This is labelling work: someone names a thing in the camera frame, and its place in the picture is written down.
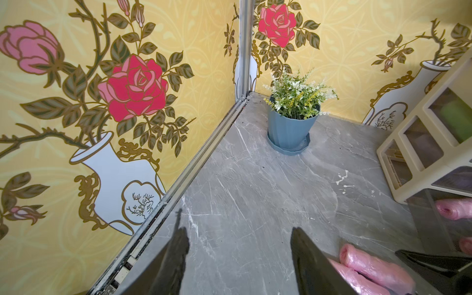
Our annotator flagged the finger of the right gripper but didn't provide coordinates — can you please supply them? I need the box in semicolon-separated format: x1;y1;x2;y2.
395;250;472;295

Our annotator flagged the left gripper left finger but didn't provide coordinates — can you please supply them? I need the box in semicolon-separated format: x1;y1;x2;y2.
122;210;190;295

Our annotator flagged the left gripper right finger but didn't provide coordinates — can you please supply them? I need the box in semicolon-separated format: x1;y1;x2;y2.
290;227;356;295

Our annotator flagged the pink trash bag roll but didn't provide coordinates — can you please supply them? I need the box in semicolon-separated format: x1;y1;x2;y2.
339;244;415;295
435;198;472;221
328;259;390;295
459;237;472;256

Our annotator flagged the beige drawer organizer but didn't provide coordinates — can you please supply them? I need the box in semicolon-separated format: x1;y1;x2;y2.
377;51;472;255

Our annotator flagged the potted green plant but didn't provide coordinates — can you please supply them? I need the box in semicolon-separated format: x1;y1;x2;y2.
264;70;338;156

